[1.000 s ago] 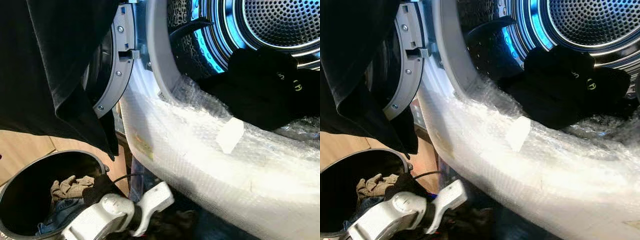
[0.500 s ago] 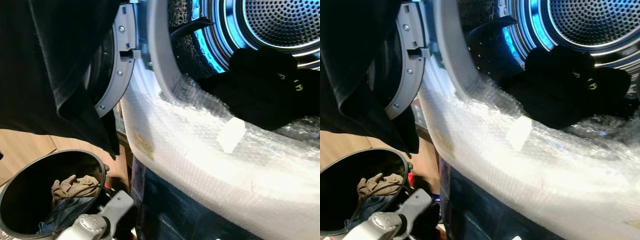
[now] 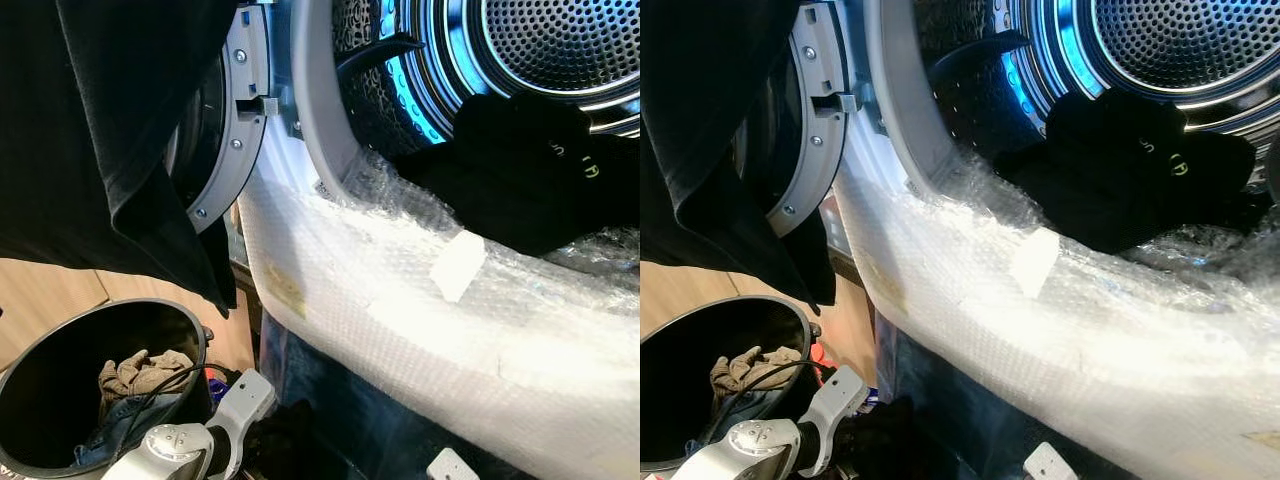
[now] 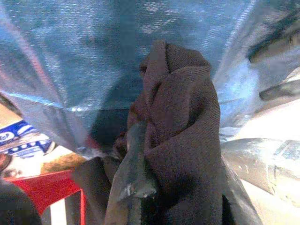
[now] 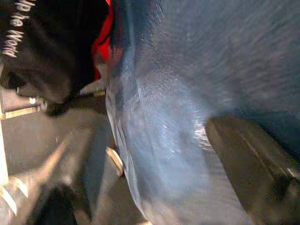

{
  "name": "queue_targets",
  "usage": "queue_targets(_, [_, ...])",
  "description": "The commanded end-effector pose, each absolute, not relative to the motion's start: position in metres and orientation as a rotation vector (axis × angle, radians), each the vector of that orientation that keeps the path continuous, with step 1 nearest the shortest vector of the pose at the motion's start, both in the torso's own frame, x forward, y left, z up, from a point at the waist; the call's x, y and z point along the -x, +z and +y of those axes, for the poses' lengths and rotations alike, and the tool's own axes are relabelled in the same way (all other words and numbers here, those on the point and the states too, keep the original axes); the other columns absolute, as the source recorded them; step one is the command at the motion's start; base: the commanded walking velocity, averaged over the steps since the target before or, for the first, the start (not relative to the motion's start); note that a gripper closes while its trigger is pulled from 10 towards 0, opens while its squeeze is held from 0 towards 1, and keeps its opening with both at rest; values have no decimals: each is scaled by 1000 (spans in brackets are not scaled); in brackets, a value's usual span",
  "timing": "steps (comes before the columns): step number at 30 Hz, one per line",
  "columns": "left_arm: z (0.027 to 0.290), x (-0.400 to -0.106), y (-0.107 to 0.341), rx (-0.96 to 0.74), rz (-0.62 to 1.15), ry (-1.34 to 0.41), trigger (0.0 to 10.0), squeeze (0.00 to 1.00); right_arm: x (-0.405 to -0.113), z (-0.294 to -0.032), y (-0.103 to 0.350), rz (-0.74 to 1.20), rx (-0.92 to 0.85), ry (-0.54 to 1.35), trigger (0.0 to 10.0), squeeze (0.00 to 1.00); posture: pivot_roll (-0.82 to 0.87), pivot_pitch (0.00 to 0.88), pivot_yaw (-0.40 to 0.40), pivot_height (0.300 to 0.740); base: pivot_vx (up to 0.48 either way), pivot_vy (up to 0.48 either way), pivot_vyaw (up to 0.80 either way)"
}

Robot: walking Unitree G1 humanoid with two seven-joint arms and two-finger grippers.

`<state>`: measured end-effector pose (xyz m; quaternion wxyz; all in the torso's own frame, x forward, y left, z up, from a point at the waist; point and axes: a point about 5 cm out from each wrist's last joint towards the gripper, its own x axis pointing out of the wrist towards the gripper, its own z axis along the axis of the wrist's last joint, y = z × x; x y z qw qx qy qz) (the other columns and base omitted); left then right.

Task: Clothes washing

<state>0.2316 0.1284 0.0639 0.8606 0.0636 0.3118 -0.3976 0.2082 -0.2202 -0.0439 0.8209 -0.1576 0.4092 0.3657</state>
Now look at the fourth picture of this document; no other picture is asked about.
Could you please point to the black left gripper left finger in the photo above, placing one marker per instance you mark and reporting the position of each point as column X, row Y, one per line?
column 131, row 168

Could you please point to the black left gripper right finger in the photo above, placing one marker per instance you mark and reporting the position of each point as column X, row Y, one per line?
column 185, row 131

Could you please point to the shiny blue cloth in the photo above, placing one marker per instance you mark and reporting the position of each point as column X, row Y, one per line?
column 77, row 58

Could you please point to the red white box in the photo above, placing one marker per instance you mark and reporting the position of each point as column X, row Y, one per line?
column 49, row 189

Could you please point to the blue white printed carton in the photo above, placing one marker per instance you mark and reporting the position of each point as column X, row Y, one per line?
column 21, row 138

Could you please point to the dark round object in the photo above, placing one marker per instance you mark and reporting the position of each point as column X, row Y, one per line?
column 16, row 206

